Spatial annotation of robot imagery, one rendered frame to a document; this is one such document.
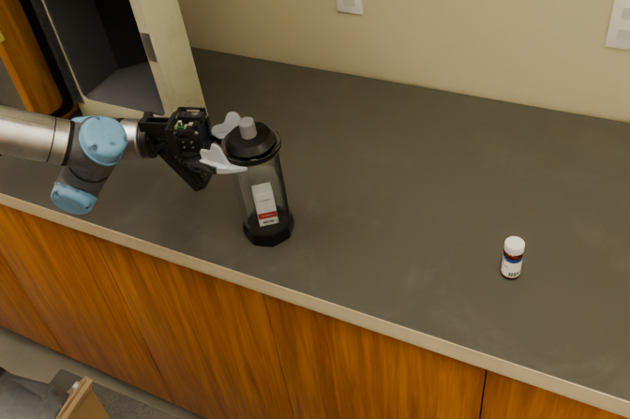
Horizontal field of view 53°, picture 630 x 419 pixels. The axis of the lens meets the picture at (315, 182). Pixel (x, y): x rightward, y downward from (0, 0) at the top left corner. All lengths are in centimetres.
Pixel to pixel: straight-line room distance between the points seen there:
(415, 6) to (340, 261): 67
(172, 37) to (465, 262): 79
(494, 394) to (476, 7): 83
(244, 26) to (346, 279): 91
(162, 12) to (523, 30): 79
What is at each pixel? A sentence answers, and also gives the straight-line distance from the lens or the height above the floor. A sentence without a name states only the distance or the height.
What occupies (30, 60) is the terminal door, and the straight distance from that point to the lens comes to 163.
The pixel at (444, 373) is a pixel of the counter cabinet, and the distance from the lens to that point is 124.
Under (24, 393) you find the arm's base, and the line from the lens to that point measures 92.
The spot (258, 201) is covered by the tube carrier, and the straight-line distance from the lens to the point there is 118.
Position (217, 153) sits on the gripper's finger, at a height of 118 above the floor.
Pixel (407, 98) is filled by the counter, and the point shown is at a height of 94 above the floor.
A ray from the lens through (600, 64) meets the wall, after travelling 155.
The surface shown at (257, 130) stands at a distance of 114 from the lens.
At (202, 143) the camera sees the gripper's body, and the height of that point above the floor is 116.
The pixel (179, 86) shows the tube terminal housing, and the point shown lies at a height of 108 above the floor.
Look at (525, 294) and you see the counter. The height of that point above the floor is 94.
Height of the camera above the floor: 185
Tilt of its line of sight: 41 degrees down
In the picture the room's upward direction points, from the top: 8 degrees counter-clockwise
